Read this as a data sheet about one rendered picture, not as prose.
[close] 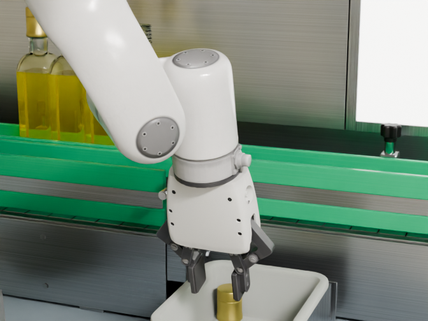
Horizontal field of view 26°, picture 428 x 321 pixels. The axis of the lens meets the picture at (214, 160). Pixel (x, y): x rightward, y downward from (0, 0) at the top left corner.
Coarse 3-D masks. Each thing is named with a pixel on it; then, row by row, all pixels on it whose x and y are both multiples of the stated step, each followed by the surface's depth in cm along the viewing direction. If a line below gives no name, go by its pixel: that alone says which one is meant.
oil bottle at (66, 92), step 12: (60, 60) 139; (48, 72) 140; (60, 72) 139; (72, 72) 138; (60, 84) 139; (72, 84) 138; (60, 96) 140; (72, 96) 139; (60, 108) 140; (72, 108) 140; (60, 120) 141; (72, 120) 140; (84, 120) 140; (60, 132) 141; (72, 132) 141; (84, 132) 141
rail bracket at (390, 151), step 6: (384, 126) 131; (390, 126) 131; (396, 126) 131; (384, 132) 131; (390, 132) 131; (396, 132) 131; (384, 138) 132; (390, 138) 131; (396, 138) 132; (390, 144) 132; (384, 150) 133; (390, 150) 132; (396, 150) 137; (384, 156) 132; (390, 156) 132; (396, 156) 131
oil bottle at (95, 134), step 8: (88, 112) 139; (88, 120) 139; (96, 120) 139; (88, 128) 140; (96, 128) 139; (88, 136) 140; (96, 136) 139; (104, 136) 139; (104, 144) 139; (112, 144) 139
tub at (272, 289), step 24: (216, 264) 126; (216, 288) 126; (264, 288) 125; (288, 288) 124; (312, 288) 122; (168, 312) 112; (192, 312) 119; (216, 312) 127; (264, 312) 125; (288, 312) 124
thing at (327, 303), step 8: (328, 288) 121; (336, 288) 128; (328, 296) 121; (336, 296) 129; (320, 304) 118; (328, 304) 122; (312, 312) 114; (320, 312) 118; (328, 312) 122; (312, 320) 114; (320, 320) 118; (328, 320) 123
